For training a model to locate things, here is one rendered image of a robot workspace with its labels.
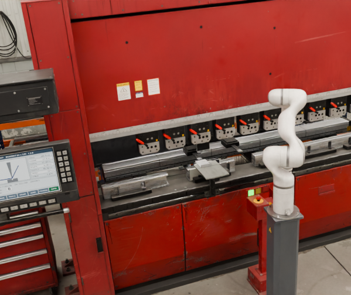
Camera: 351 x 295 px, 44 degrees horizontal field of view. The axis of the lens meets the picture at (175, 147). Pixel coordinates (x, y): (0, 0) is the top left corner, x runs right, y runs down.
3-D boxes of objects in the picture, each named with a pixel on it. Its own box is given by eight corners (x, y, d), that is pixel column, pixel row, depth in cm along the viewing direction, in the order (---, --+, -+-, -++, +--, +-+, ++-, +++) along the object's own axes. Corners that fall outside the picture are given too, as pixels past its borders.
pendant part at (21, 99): (-13, 238, 243) (-55, 91, 210) (-7, 216, 265) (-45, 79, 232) (79, 220, 253) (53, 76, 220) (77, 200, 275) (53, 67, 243)
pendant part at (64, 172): (-4, 216, 237) (-21, 155, 223) (-1, 205, 248) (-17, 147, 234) (79, 200, 246) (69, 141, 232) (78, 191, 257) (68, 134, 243)
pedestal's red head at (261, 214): (256, 220, 317) (256, 199, 311) (246, 211, 331) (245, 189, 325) (280, 214, 323) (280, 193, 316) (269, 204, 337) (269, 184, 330)
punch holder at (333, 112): (330, 117, 356) (331, 98, 349) (323, 115, 363) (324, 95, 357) (346, 115, 360) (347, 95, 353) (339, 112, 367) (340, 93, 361)
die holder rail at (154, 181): (104, 199, 320) (102, 188, 316) (102, 196, 325) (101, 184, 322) (169, 185, 333) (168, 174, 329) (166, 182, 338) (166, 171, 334)
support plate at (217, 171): (206, 179, 312) (206, 178, 311) (193, 165, 335) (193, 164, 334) (229, 174, 316) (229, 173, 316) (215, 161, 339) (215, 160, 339)
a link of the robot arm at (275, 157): (293, 189, 250) (295, 151, 241) (261, 187, 255) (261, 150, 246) (294, 179, 260) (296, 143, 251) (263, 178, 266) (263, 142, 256)
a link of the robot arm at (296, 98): (275, 170, 254) (304, 171, 250) (274, 162, 244) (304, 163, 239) (280, 94, 273) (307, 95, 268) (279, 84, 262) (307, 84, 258)
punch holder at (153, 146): (140, 155, 315) (137, 134, 308) (137, 151, 322) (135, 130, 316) (160, 151, 319) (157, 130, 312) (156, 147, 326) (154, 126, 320)
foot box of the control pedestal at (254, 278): (262, 298, 337) (262, 286, 332) (246, 279, 358) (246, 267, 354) (284, 291, 342) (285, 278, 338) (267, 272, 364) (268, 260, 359)
